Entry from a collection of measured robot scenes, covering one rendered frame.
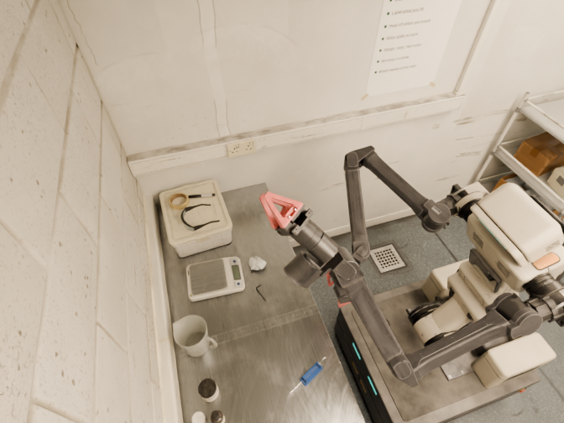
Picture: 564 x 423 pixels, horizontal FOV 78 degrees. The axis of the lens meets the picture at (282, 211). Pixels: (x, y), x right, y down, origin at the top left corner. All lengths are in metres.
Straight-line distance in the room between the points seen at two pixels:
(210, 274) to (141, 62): 0.95
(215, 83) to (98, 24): 0.48
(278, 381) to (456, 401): 0.93
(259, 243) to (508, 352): 1.27
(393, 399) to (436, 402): 0.21
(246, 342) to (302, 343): 0.24
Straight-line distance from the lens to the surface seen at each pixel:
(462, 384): 2.11
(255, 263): 1.71
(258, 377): 1.53
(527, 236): 1.18
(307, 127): 1.89
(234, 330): 1.60
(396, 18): 1.89
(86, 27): 1.57
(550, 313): 1.29
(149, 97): 1.68
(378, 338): 1.00
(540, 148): 2.90
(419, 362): 1.15
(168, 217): 1.82
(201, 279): 1.69
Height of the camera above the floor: 2.23
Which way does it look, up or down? 49 degrees down
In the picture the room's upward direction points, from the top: straight up
